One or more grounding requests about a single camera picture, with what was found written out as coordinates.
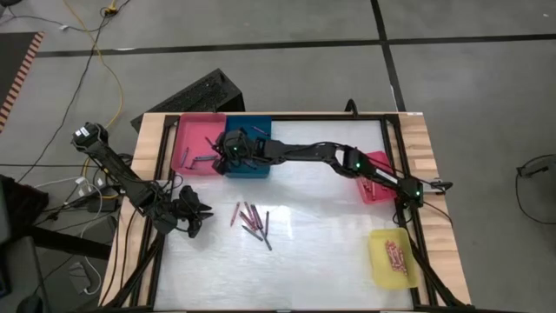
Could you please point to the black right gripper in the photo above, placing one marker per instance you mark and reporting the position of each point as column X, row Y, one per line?
column 241, row 148

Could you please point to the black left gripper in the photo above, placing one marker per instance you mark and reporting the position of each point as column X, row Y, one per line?
column 187, row 208

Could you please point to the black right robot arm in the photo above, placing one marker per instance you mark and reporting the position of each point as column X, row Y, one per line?
column 313, row 152

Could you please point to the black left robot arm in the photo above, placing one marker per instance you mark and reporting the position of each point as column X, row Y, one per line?
column 117, row 169

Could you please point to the large pink plastic bin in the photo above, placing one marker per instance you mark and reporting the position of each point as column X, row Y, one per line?
column 195, row 130

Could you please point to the blue plastic bin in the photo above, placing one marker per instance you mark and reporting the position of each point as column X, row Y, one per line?
column 256, row 121

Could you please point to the black floor beam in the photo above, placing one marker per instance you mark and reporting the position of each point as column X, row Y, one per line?
column 69, row 243

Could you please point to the grey power adapter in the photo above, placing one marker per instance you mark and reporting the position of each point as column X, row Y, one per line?
column 80, row 276

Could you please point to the small red plastic bin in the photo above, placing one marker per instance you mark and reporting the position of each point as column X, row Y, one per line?
column 378, row 197

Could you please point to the yellow plastic bin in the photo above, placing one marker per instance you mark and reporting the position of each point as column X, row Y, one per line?
column 380, row 261

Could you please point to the dark fabric bundle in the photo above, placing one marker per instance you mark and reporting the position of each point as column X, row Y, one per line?
column 21, row 204

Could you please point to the black mat orange striped edge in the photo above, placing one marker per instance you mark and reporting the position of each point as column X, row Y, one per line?
column 13, row 56

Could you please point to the grey floor device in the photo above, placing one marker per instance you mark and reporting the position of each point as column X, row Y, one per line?
column 538, row 166

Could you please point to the black metal table frame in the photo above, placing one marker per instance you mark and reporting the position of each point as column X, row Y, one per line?
column 330, row 117

